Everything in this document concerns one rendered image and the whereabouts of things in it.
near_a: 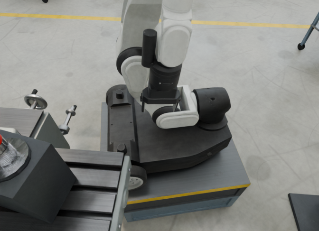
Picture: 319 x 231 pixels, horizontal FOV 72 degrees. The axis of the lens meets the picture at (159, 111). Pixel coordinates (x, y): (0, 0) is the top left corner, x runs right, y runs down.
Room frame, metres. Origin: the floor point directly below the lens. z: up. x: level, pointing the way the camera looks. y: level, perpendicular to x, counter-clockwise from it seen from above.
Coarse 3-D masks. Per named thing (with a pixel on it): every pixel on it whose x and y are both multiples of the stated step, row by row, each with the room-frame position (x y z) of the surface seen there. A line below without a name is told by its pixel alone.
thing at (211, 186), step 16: (208, 160) 0.56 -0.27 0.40; (224, 160) 0.56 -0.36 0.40; (240, 160) 0.56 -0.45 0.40; (160, 176) 0.47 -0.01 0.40; (176, 176) 0.47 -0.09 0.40; (192, 176) 0.47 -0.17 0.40; (208, 176) 0.47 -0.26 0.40; (224, 176) 0.47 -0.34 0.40; (240, 176) 0.47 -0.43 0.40; (144, 192) 0.38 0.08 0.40; (160, 192) 0.38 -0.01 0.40; (176, 192) 0.38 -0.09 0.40; (192, 192) 0.39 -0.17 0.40; (208, 192) 0.40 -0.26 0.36; (224, 192) 0.42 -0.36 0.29; (240, 192) 0.43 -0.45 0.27; (128, 208) 0.35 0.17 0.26; (144, 208) 0.35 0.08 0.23; (160, 208) 0.36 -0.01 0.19; (176, 208) 0.39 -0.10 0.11; (192, 208) 0.40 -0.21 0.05; (208, 208) 0.41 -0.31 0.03
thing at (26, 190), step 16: (16, 144) 0.23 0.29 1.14; (32, 144) 0.23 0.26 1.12; (48, 144) 0.23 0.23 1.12; (16, 160) 0.19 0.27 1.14; (32, 160) 0.20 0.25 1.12; (48, 160) 0.21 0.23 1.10; (0, 176) 0.16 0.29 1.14; (16, 176) 0.17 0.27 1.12; (32, 176) 0.17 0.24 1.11; (48, 176) 0.19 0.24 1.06; (64, 176) 0.21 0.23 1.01; (0, 192) 0.14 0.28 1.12; (16, 192) 0.14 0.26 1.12; (32, 192) 0.15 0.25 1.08; (48, 192) 0.17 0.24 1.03; (64, 192) 0.19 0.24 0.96; (16, 208) 0.14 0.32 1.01; (32, 208) 0.13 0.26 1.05; (48, 208) 0.14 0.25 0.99
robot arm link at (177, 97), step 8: (152, 80) 0.46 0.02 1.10; (160, 80) 0.44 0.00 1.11; (168, 80) 0.44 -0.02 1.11; (176, 80) 0.46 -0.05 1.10; (152, 88) 0.46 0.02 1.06; (160, 88) 0.44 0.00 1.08; (168, 88) 0.44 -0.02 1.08; (176, 88) 0.47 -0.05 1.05; (144, 96) 0.46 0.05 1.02; (152, 96) 0.46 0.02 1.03; (160, 96) 0.46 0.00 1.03; (168, 96) 0.46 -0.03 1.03; (176, 96) 0.47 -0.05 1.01
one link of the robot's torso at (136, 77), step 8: (136, 56) 0.61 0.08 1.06; (128, 64) 0.60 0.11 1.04; (136, 64) 0.59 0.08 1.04; (128, 72) 0.59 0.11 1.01; (136, 72) 0.59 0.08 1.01; (144, 72) 0.60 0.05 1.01; (128, 80) 0.59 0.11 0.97; (136, 80) 0.59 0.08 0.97; (144, 80) 0.60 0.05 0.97; (128, 88) 0.60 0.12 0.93; (136, 88) 0.59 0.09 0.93; (144, 88) 0.60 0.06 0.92; (136, 96) 0.63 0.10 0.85; (152, 104) 0.65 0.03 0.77; (160, 104) 0.65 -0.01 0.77; (168, 104) 0.66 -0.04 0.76; (152, 112) 0.65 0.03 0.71; (160, 112) 0.63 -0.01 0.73; (168, 112) 0.63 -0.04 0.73
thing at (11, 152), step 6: (0, 144) 0.20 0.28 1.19; (6, 144) 0.20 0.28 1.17; (0, 150) 0.19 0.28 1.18; (6, 150) 0.20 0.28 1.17; (12, 150) 0.20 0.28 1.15; (0, 156) 0.18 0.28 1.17; (6, 156) 0.19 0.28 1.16; (12, 156) 0.20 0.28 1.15; (0, 162) 0.18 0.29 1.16; (6, 162) 0.18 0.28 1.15
